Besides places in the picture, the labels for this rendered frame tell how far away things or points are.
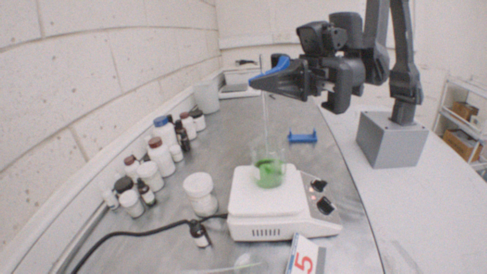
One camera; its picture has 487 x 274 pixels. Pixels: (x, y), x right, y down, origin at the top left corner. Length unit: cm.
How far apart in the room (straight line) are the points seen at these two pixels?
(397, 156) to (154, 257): 61
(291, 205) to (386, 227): 22
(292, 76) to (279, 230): 24
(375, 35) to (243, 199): 38
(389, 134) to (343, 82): 31
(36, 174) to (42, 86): 20
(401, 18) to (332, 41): 28
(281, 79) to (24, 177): 54
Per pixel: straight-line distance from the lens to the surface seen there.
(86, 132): 58
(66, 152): 55
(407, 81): 52
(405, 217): 47
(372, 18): 42
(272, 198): 31
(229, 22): 174
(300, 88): 26
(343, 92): 22
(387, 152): 54
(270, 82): 26
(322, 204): 35
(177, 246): 39
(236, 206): 30
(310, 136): 63
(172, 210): 45
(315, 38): 28
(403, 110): 56
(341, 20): 33
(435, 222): 51
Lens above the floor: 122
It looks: 29 degrees down
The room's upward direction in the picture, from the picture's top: 7 degrees counter-clockwise
